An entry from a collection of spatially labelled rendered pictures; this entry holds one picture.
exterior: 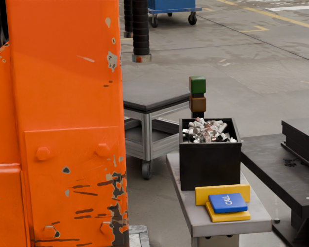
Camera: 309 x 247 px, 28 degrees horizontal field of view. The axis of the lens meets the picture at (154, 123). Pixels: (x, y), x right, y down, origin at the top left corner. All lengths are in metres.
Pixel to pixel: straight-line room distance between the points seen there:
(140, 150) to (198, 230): 1.39
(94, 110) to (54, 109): 0.06
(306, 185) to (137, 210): 0.78
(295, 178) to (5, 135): 1.13
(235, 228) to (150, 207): 1.15
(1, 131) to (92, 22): 0.22
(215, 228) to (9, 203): 0.47
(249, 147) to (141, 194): 0.58
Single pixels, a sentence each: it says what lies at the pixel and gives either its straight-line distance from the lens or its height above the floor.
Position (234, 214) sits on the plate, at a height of 0.46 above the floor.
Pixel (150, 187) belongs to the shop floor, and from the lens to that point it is 2.59.
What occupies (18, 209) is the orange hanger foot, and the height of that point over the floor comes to 0.61.
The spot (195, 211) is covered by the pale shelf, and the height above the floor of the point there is 0.45.
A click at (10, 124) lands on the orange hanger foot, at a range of 0.96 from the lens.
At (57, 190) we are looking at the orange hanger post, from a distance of 0.97.
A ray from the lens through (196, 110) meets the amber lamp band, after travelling 1.59.
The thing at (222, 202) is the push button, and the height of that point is 0.48.
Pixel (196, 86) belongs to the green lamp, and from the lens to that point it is 1.58.
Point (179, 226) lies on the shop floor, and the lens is 2.26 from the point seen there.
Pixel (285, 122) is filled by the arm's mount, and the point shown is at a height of 0.39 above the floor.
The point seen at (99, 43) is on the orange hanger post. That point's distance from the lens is 0.91.
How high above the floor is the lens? 1.02
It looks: 17 degrees down
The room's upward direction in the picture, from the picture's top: 2 degrees counter-clockwise
